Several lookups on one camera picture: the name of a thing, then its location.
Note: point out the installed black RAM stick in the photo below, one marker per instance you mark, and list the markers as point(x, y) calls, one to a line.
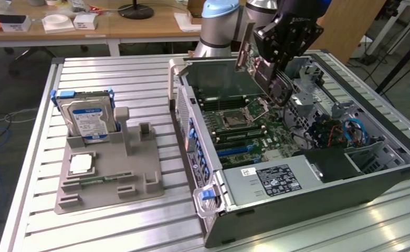
point(241, 134)

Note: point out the grey parts rack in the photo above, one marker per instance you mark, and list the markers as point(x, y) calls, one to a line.
point(121, 162)

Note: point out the white box with black lid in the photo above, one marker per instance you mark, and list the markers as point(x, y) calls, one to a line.
point(15, 22)

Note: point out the black open PC case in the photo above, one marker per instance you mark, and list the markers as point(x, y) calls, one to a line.
point(330, 204)

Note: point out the blue expansion slot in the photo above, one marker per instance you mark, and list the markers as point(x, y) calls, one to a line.
point(237, 150)

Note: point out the black round lamp base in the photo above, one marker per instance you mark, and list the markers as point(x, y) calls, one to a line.
point(137, 11)

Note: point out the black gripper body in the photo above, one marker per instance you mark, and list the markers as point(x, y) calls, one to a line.
point(300, 11)

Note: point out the perforated metal disk bay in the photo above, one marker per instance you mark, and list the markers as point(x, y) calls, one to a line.
point(310, 105)

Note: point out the white round tape dispenser box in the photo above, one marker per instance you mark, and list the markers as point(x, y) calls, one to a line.
point(58, 23)

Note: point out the hard disk in blue caddy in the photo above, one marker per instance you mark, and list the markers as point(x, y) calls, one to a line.
point(86, 120)

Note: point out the wooden desk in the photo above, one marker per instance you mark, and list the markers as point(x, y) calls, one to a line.
point(33, 35)

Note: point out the white paper stack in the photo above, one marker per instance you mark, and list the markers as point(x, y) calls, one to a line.
point(189, 25)

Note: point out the graphics card with metal bracket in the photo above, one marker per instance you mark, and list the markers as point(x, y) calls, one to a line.
point(257, 73)

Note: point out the wooden cabinet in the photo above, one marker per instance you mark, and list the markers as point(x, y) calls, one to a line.
point(341, 31)

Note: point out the black tripod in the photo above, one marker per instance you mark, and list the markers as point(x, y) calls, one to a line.
point(401, 64)

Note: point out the grey power supply unit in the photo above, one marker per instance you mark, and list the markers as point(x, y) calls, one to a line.
point(272, 181)

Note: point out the office chair base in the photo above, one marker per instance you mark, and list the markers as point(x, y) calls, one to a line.
point(33, 52)

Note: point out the silver CPU chip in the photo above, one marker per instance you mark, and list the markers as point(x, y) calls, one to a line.
point(81, 164)

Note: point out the metal socket cover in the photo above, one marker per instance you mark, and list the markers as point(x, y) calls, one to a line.
point(257, 107)

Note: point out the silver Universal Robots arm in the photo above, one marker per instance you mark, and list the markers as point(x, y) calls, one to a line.
point(218, 31)

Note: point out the CPU socket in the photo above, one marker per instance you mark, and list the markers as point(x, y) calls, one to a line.
point(234, 119)

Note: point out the green RAM stick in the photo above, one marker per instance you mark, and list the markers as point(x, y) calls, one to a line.
point(97, 179)

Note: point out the blue case latch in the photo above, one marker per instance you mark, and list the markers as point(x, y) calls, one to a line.
point(206, 195)

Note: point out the white labelled box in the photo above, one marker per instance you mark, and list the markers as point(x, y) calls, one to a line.
point(85, 22)

